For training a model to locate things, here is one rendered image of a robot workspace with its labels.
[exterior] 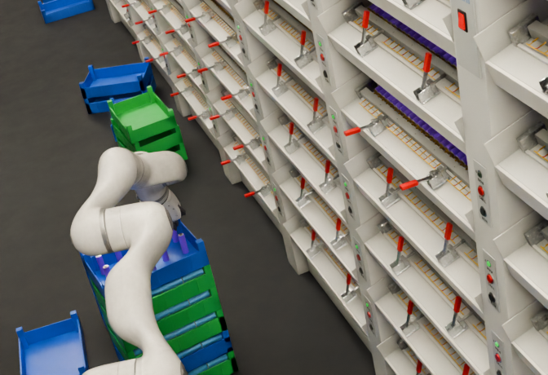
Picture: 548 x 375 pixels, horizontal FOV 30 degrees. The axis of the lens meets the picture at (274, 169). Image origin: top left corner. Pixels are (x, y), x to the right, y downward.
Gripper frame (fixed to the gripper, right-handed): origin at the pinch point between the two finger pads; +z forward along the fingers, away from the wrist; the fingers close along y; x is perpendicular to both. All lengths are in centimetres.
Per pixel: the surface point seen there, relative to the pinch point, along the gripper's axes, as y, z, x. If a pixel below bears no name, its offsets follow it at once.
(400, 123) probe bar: 70, -67, -25
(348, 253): 50, 5, -15
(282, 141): 33.6, 3.0, 25.4
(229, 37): 19, -3, 65
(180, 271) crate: 3.8, -1.8, -17.1
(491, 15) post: 86, -123, -49
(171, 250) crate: -0.8, 5.1, -6.1
